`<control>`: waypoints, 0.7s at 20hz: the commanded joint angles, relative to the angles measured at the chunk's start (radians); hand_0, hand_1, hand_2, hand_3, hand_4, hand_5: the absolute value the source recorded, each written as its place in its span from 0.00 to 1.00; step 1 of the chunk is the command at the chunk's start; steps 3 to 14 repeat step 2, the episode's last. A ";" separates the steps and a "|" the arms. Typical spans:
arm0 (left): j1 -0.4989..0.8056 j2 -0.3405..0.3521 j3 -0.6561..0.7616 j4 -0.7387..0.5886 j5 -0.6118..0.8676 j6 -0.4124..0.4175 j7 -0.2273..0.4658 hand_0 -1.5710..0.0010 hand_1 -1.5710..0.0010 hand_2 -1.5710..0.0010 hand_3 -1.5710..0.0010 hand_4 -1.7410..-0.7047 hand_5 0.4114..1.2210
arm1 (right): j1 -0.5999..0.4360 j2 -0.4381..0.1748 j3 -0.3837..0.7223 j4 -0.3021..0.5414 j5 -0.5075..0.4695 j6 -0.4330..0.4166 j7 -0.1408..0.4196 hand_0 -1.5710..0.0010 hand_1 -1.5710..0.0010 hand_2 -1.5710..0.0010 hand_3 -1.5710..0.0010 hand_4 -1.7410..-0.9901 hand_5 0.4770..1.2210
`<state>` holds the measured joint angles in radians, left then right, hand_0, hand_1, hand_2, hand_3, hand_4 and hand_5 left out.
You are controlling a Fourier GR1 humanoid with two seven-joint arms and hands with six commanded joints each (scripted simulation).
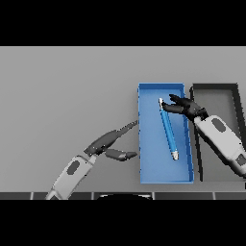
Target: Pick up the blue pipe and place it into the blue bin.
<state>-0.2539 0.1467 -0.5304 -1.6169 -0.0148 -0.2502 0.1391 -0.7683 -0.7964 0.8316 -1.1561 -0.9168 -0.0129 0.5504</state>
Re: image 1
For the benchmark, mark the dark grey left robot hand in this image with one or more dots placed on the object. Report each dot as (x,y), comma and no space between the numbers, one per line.
(105,141)

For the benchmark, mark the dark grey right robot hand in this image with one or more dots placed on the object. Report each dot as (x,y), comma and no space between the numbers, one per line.
(189,108)

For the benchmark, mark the blue pipe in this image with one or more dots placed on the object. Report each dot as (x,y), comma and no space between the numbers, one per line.
(168,131)

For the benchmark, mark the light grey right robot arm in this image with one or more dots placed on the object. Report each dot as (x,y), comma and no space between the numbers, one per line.
(221,141)

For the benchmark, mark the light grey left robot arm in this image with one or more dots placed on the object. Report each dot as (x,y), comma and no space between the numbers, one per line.
(71,174)

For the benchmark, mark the dark grey bin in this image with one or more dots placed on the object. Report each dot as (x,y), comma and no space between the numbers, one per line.
(221,99)

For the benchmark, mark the blue bin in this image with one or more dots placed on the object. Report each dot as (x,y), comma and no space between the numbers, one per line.
(150,153)

